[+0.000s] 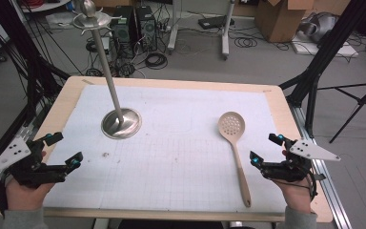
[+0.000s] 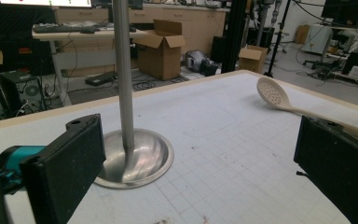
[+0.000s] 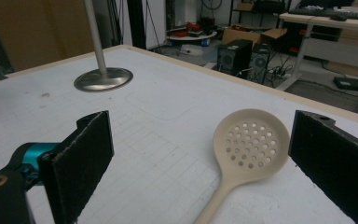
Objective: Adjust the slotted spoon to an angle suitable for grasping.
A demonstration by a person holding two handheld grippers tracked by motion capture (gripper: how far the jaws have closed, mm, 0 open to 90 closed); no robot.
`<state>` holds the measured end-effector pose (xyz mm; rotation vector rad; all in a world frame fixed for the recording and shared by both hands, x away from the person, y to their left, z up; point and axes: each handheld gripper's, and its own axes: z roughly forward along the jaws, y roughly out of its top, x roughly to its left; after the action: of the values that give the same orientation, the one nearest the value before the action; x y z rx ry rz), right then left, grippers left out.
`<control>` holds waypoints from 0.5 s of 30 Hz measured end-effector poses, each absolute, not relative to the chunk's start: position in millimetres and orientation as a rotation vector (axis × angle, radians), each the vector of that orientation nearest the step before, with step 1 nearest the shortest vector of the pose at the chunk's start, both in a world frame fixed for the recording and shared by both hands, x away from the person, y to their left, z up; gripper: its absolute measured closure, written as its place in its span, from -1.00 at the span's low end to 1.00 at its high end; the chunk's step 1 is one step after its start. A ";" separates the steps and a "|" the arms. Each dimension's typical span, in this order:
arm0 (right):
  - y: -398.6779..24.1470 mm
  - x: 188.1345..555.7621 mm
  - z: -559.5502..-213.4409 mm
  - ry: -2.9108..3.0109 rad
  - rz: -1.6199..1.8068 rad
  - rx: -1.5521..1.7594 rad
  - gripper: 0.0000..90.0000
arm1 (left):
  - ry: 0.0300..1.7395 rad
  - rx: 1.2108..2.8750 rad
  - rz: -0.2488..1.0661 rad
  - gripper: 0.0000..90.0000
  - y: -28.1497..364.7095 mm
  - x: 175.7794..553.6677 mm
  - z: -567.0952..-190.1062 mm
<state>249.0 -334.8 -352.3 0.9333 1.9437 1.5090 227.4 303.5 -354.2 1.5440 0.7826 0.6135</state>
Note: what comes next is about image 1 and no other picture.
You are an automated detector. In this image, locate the grey rounded device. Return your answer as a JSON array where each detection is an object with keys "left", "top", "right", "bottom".
[{"left": 298, "top": 12, "right": 338, "bottom": 44}]

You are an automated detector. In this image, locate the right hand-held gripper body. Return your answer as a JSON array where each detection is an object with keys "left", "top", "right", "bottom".
[{"left": 259, "top": 137, "right": 341, "bottom": 184}]

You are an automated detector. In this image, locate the white flat board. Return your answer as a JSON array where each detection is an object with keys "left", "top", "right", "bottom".
[{"left": 291, "top": 39, "right": 360, "bottom": 59}]

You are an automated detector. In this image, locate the beige slotted spoon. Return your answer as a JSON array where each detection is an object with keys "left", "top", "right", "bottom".
[{"left": 217, "top": 111, "right": 253, "bottom": 208}]

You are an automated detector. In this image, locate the aluminium rail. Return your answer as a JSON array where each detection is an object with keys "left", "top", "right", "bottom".
[{"left": 289, "top": 104, "right": 355, "bottom": 229}]

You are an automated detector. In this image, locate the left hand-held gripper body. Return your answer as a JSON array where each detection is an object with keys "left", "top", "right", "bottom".
[{"left": 0, "top": 135, "right": 70, "bottom": 189}]

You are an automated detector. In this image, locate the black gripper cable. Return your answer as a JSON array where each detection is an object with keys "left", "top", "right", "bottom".
[{"left": 279, "top": 171, "right": 319, "bottom": 202}]

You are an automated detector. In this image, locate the black tripod stand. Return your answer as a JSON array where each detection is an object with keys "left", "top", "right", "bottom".
[{"left": 316, "top": 75, "right": 366, "bottom": 145}]

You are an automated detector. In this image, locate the thin coiled black cable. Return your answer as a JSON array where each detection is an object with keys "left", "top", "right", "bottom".
[{"left": 234, "top": 36, "right": 259, "bottom": 50}]

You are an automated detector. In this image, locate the black computer tower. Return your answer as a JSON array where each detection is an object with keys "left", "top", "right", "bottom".
[
  {"left": 135, "top": 5, "right": 158, "bottom": 52},
  {"left": 110, "top": 6, "right": 135, "bottom": 60}
]

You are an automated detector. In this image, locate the black frame post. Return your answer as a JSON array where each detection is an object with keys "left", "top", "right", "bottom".
[
  {"left": 278, "top": 0, "right": 366, "bottom": 138},
  {"left": 0, "top": 0, "right": 71, "bottom": 180}
]

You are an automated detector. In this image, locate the flat black device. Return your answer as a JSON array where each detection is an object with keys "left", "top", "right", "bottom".
[{"left": 197, "top": 14, "right": 235, "bottom": 31}]

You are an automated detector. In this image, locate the person's left hand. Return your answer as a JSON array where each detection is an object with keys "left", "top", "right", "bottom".
[{"left": 5, "top": 178, "right": 56, "bottom": 212}]

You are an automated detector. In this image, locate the large open cardboard box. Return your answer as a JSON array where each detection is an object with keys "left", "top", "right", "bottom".
[{"left": 254, "top": 0, "right": 315, "bottom": 44}]

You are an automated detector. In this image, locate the metal utensil rack stand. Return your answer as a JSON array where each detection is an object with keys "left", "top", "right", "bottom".
[{"left": 71, "top": 0, "right": 143, "bottom": 140}]

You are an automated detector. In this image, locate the person's right hand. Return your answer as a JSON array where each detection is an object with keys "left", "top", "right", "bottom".
[{"left": 271, "top": 177, "right": 314, "bottom": 214}]

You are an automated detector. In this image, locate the white grid mat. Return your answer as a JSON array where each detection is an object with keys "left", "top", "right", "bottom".
[{"left": 42, "top": 84, "right": 289, "bottom": 214}]

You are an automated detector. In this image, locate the white rolling stand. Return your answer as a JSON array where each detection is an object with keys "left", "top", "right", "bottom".
[{"left": 167, "top": 0, "right": 236, "bottom": 61}]

